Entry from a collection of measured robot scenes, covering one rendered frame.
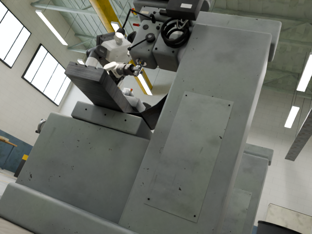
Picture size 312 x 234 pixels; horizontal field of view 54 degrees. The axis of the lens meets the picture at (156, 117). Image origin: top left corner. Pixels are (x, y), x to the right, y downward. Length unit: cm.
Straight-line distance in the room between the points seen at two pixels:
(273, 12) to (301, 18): 70
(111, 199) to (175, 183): 40
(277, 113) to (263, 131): 87
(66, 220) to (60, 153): 48
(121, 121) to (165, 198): 58
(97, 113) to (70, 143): 26
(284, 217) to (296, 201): 119
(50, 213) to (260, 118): 1046
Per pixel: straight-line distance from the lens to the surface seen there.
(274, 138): 1157
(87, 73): 170
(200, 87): 186
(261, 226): 322
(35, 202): 191
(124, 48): 279
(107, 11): 898
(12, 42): 1153
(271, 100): 1211
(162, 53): 218
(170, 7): 207
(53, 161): 208
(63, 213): 180
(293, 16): 905
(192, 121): 177
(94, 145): 197
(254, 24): 225
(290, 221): 1015
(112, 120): 198
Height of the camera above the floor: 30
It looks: 17 degrees up
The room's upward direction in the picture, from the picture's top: 21 degrees clockwise
